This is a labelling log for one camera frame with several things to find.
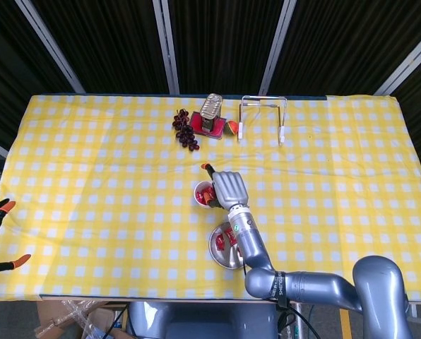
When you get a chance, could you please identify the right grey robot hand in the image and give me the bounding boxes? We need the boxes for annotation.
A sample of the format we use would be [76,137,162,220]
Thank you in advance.
[201,162,250,210]

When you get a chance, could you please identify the round metal plate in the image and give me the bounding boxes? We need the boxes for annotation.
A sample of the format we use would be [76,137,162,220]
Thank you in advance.
[208,221,247,271]

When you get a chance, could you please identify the white paper cup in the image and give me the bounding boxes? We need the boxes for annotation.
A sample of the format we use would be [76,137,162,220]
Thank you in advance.
[194,180,217,209]

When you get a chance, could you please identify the dark purple grape bunch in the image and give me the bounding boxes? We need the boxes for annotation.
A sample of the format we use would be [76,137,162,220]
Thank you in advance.
[172,108,201,152]

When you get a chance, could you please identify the red rectangular tray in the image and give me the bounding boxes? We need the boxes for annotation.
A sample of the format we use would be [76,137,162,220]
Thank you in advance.
[190,111,227,141]

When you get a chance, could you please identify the yellow white checked tablecloth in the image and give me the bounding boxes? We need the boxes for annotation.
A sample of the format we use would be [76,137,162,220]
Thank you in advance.
[0,93,421,303]

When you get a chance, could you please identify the brown cardboard box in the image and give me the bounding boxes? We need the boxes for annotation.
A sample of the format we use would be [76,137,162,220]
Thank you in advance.
[36,299,129,339]

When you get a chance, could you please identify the clear plastic wrap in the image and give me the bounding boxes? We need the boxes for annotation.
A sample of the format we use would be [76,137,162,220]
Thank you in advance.
[33,299,105,339]

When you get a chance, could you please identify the grey robot torso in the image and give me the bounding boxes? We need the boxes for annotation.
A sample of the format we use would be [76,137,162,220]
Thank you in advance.
[126,301,279,339]

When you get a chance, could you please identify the white wire stand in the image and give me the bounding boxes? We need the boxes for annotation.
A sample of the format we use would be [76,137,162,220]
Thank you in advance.
[237,95,289,146]

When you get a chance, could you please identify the black printed arm strap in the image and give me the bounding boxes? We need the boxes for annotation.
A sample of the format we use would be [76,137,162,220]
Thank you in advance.
[272,270,286,307]

